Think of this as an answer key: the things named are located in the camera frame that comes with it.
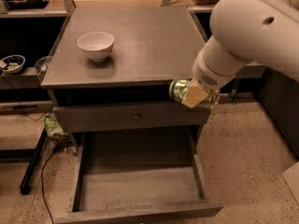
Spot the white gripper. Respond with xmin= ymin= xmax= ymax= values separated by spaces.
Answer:
xmin=181 ymin=36 xmax=249 ymax=108

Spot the green soda can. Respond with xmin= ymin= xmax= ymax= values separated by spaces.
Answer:
xmin=169 ymin=78 xmax=220 ymax=110

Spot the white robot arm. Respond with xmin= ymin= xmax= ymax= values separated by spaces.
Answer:
xmin=182 ymin=0 xmax=299 ymax=108

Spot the round metal drawer knob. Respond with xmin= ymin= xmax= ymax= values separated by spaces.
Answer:
xmin=133 ymin=113 xmax=141 ymax=121

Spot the grey wooden drawer cabinet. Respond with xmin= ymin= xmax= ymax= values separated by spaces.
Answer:
xmin=41 ymin=7 xmax=206 ymax=145

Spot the open grey middle drawer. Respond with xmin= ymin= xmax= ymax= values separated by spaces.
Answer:
xmin=55 ymin=127 xmax=223 ymax=224

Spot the closed grey top drawer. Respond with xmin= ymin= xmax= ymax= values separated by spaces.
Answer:
xmin=53 ymin=102 xmax=210 ymax=133

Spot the grey side shelf beam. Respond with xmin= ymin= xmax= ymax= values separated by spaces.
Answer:
xmin=235 ymin=63 xmax=266 ymax=78

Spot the white ceramic bowl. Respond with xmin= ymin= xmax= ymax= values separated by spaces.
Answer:
xmin=77 ymin=32 xmax=115 ymax=62

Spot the green snack bag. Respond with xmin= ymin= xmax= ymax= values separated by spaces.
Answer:
xmin=44 ymin=116 xmax=69 ymax=141

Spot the clear plastic cup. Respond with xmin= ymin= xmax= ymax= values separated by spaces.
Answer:
xmin=35 ymin=56 xmax=52 ymax=73

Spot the grey left low shelf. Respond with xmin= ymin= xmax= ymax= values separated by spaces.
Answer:
xmin=0 ymin=67 xmax=40 ymax=90

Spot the blue patterned small bowl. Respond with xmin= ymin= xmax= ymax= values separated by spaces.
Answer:
xmin=0 ymin=54 xmax=25 ymax=74

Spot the black metal leg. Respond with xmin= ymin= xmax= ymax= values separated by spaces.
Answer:
xmin=20 ymin=130 xmax=47 ymax=195

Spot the black floor cable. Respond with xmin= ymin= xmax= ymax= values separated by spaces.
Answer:
xmin=40 ymin=147 xmax=60 ymax=224

